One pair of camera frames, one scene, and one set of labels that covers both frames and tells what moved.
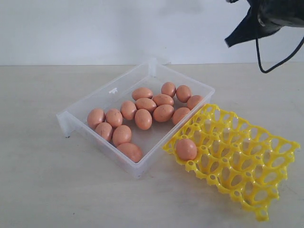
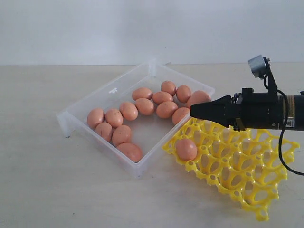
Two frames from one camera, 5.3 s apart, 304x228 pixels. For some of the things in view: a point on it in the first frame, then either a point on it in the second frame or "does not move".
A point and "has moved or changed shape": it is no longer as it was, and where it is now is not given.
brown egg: (179, 114) does not move
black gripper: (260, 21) → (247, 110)
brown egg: (169, 88) does not move
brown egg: (114, 117) does not move
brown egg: (143, 119) → (197, 97)
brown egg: (183, 93) does not move
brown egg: (186, 149) does not move
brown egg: (163, 113) has moved or changed shape
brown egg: (131, 151) does not move
